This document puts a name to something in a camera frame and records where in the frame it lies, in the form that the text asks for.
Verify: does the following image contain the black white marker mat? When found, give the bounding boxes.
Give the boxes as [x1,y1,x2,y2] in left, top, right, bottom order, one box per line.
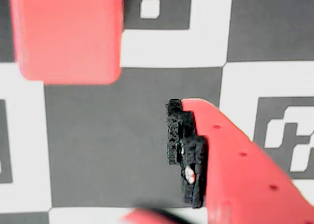
[0,0,314,224]

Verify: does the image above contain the red cube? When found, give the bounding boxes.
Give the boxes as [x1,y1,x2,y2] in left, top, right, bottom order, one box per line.
[9,0,123,85]

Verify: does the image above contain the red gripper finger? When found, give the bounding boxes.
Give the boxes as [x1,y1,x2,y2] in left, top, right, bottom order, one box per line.
[120,208,187,224]
[165,98,314,224]

